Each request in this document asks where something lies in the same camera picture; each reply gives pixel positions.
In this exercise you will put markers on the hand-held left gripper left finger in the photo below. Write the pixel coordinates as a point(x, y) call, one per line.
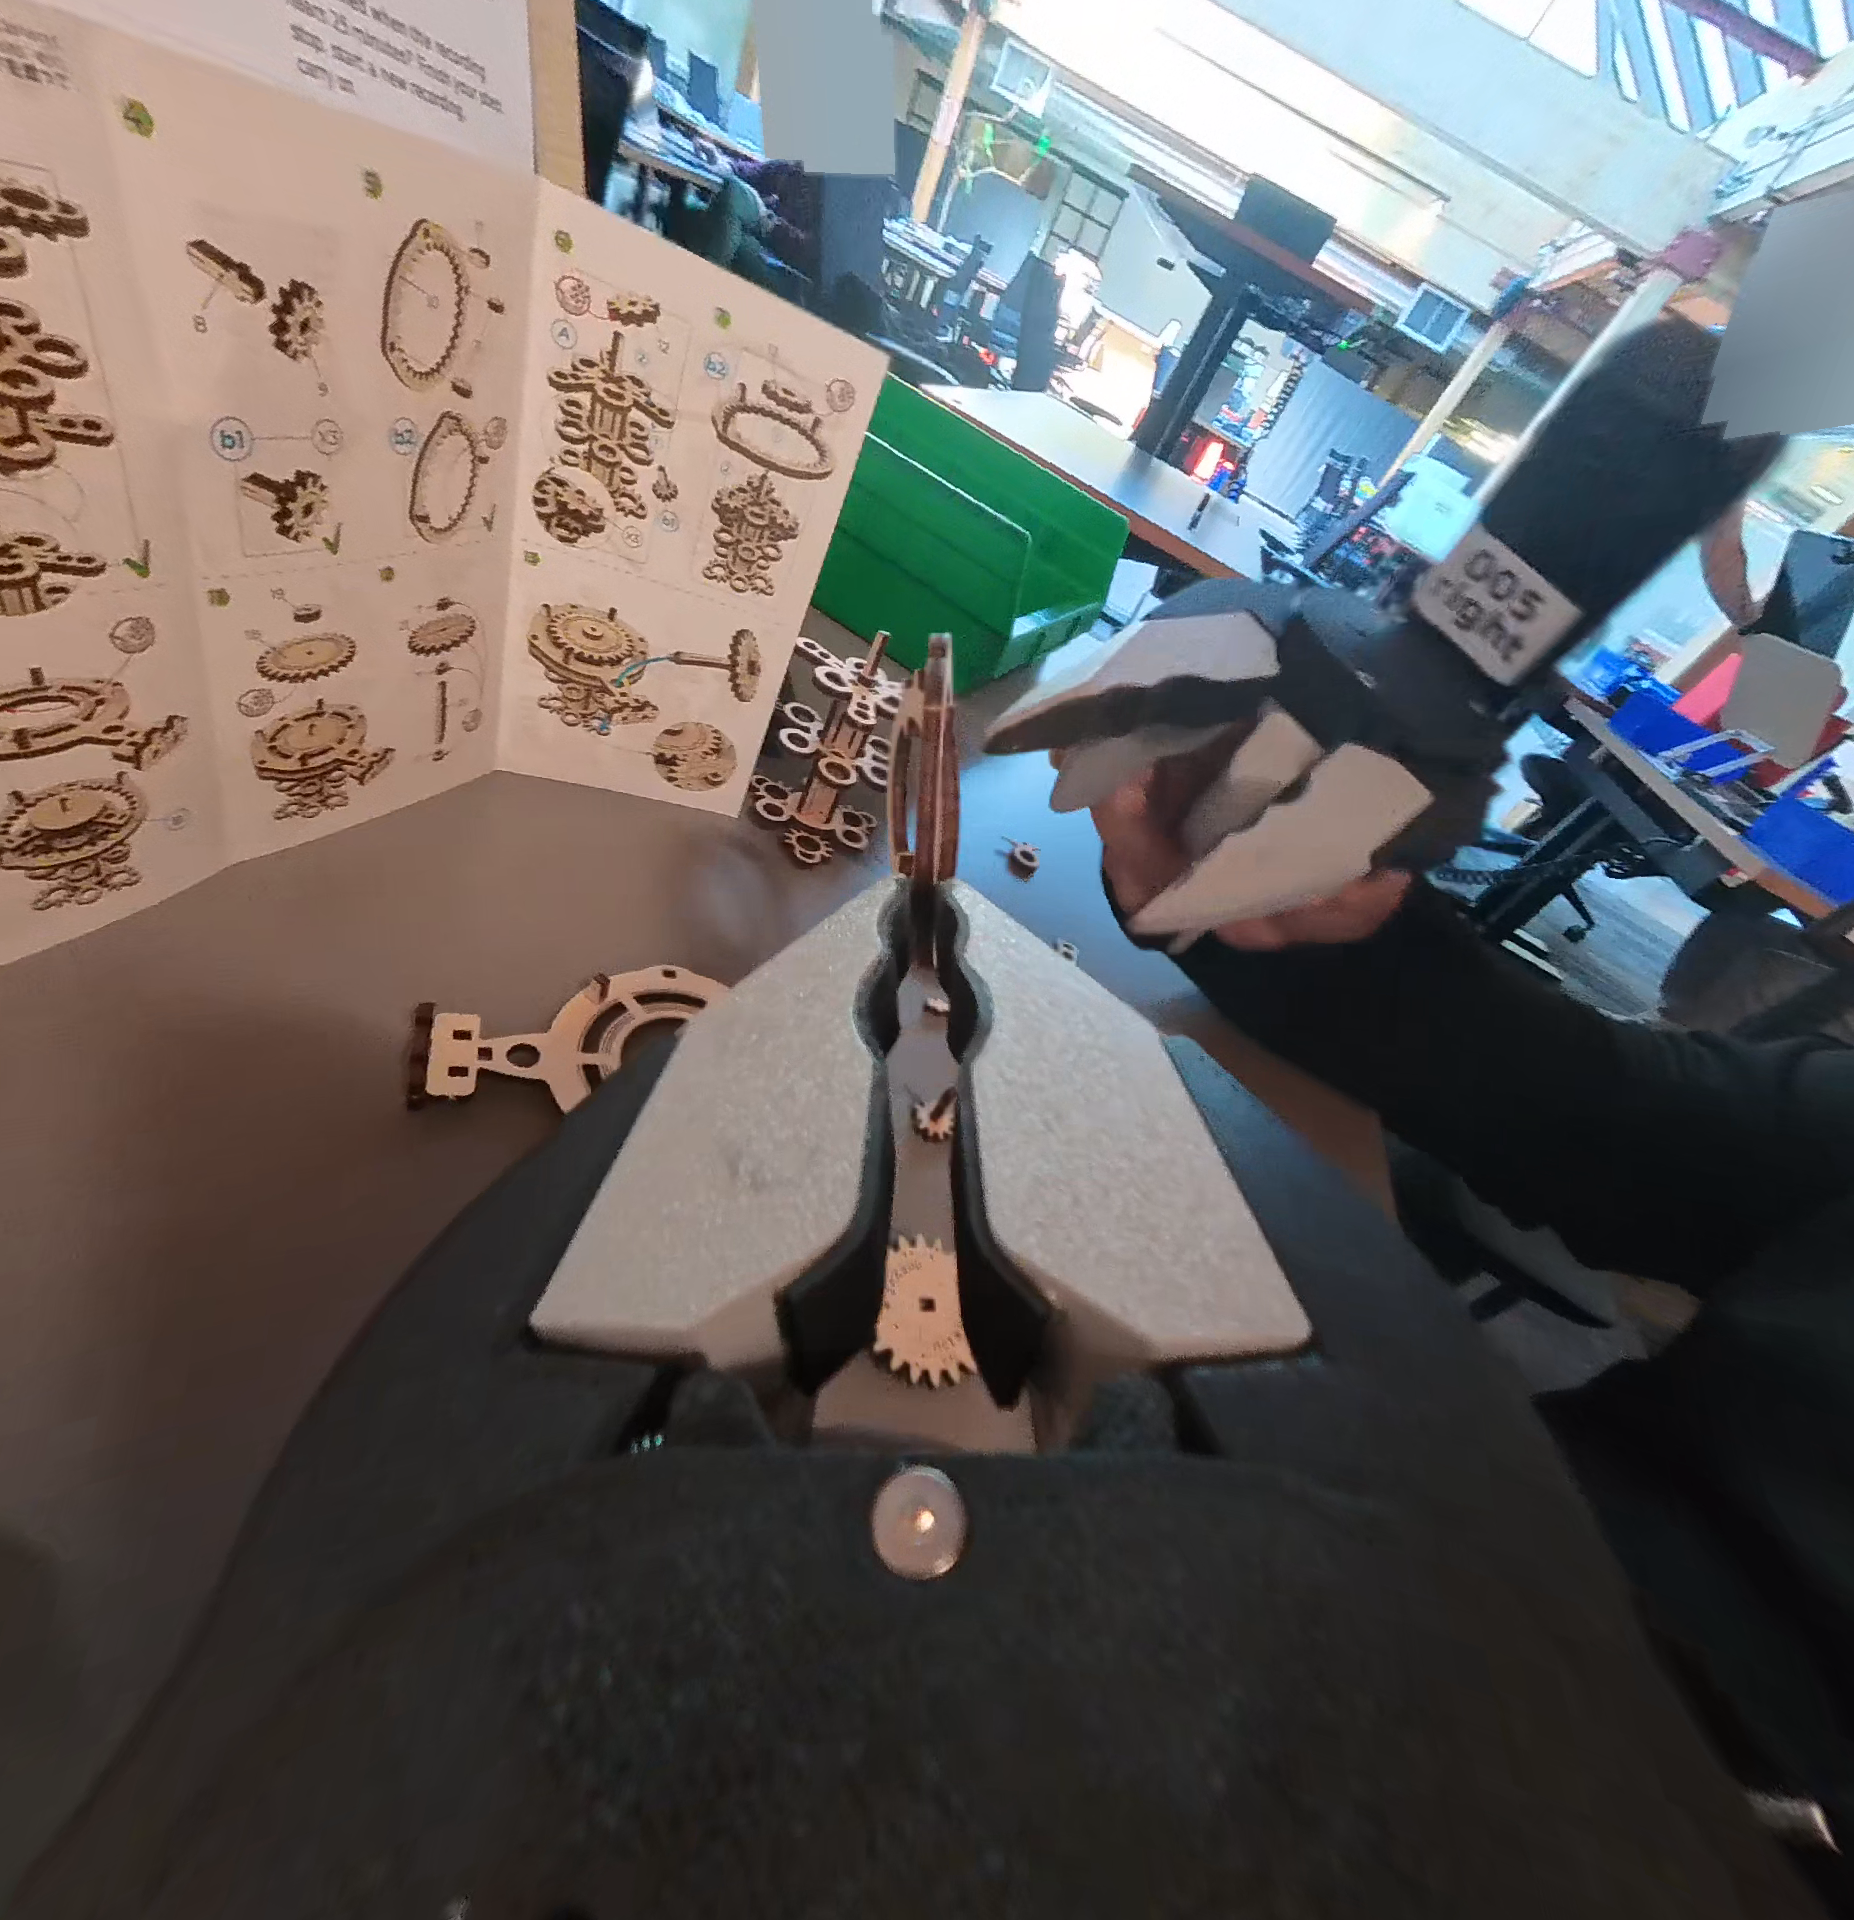
point(718, 1186)

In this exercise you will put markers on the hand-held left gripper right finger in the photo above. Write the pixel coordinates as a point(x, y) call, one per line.
point(1122, 1186)

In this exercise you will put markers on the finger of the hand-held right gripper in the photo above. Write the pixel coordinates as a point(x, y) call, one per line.
point(1303, 811)
point(1169, 675)

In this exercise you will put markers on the tiny wooden gear piece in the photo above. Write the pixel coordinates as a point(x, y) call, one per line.
point(935, 1114)

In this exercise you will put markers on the person's right forearm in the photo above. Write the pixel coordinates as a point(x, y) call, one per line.
point(1541, 1079)

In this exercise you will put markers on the wooden clover-shaped model assembly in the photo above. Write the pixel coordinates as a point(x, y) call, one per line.
point(836, 780)

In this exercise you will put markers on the person's right hand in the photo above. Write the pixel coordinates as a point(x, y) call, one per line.
point(1153, 825)

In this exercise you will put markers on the long office desk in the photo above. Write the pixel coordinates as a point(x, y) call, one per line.
point(1106, 465)

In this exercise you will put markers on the small wooden gear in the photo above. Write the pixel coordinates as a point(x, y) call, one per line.
point(919, 1320)

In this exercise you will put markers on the green plastic bin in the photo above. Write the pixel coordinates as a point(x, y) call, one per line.
point(943, 570)

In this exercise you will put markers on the row of blue plastic crates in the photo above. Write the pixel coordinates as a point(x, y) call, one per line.
point(1813, 839)

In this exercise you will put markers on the folded paper instruction sheet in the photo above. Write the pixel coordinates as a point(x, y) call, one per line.
point(176, 495)

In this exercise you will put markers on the task sign on wooden stand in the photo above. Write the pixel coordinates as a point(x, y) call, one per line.
point(418, 75)

